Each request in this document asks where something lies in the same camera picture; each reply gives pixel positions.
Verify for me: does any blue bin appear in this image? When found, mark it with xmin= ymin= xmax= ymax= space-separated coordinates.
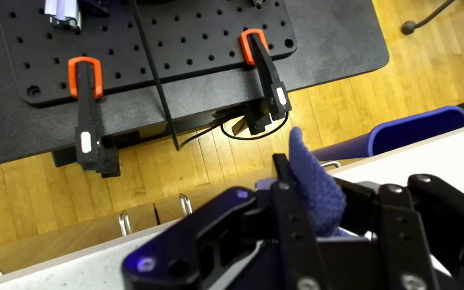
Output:
xmin=311 ymin=104 xmax=464 ymax=162

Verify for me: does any orange black bar clamp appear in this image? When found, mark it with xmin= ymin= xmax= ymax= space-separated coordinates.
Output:
xmin=66 ymin=54 xmax=123 ymax=178
xmin=237 ymin=27 xmax=293 ymax=135

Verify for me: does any thin black floor cable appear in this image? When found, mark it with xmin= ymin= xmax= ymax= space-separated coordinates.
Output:
xmin=129 ymin=0 xmax=290 ymax=152

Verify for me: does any silver cabinet handle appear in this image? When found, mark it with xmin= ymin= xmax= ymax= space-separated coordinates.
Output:
xmin=177 ymin=193 xmax=195 ymax=217
xmin=118 ymin=209 xmax=134 ymax=238

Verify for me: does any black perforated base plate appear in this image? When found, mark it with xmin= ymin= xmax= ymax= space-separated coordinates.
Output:
xmin=0 ymin=0 xmax=300 ymax=107

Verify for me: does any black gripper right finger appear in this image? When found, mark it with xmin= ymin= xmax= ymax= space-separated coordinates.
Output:
xmin=377 ymin=173 xmax=464 ymax=290

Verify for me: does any black chair base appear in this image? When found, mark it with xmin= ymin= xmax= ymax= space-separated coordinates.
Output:
xmin=400 ymin=0 xmax=464 ymax=36

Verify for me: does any black perforated board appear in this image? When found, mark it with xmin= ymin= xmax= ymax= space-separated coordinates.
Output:
xmin=0 ymin=0 xmax=390 ymax=170

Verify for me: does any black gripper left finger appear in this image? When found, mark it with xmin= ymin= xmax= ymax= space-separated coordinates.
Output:
xmin=121 ymin=152 xmax=319 ymax=290

